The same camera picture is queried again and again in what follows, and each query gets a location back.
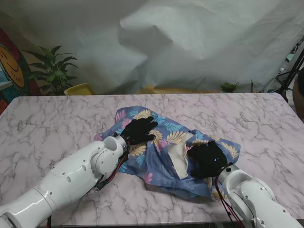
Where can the teal panel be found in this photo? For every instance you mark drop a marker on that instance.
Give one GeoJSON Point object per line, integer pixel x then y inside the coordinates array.
{"type": "Point", "coordinates": [289, 58]}

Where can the small green plant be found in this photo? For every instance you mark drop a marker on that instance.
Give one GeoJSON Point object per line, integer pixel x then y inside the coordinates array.
{"type": "Point", "coordinates": [228, 86]}

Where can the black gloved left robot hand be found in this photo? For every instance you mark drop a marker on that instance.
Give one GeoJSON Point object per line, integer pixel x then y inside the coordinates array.
{"type": "Point", "coordinates": [137, 130]}

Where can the yellow bench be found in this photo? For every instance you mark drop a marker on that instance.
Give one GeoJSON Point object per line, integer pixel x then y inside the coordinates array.
{"type": "Point", "coordinates": [175, 89]}

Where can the colourful smiley mural board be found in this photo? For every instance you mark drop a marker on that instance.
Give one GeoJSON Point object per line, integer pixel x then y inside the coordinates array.
{"type": "Point", "coordinates": [12, 69]}

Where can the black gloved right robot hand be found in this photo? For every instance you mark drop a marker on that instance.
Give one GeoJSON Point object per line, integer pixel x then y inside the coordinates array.
{"type": "Point", "coordinates": [209, 161]}

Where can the black tripod stand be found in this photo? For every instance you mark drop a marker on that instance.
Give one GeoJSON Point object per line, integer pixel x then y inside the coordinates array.
{"type": "Point", "coordinates": [291, 71]}

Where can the white pillow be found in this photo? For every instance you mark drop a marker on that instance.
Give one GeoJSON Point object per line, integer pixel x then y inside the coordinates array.
{"type": "Point", "coordinates": [179, 156]}

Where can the bystander person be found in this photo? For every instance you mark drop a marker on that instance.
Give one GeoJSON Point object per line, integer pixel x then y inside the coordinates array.
{"type": "Point", "coordinates": [299, 95]}

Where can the white backdrop sheet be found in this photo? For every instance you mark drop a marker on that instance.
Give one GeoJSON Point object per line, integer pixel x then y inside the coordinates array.
{"type": "Point", "coordinates": [166, 35]}

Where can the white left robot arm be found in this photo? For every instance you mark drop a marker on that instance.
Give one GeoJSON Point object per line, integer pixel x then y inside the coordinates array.
{"type": "Point", "coordinates": [71, 178]}

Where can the blue leaf print pillowcase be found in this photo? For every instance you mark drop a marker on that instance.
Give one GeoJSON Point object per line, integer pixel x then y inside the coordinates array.
{"type": "Point", "coordinates": [161, 166]}

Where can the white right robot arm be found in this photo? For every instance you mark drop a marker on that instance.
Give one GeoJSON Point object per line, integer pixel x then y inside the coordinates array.
{"type": "Point", "coordinates": [249, 194]}

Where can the yellow chair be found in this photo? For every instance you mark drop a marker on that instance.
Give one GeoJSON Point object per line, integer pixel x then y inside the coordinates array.
{"type": "Point", "coordinates": [78, 89]}

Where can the large green potted plant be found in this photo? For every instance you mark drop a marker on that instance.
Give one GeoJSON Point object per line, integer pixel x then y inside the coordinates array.
{"type": "Point", "coordinates": [53, 71]}

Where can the thin brown stick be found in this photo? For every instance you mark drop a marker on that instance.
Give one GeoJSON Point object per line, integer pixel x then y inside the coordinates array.
{"type": "Point", "coordinates": [200, 83]}

